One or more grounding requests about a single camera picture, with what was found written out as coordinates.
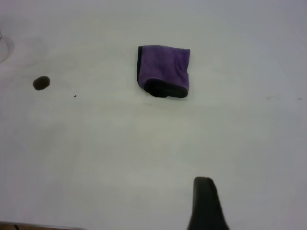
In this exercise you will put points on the white paper coffee cup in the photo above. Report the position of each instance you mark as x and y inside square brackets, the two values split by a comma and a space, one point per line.
[2, 49]

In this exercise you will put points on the purple black-edged microfiber cloth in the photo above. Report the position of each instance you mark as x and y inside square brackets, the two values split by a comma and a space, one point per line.
[163, 69]

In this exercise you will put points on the dark coffee spill stain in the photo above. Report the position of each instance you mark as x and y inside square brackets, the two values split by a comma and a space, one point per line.
[41, 83]

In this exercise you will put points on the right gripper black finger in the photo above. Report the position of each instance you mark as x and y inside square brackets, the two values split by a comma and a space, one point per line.
[207, 206]

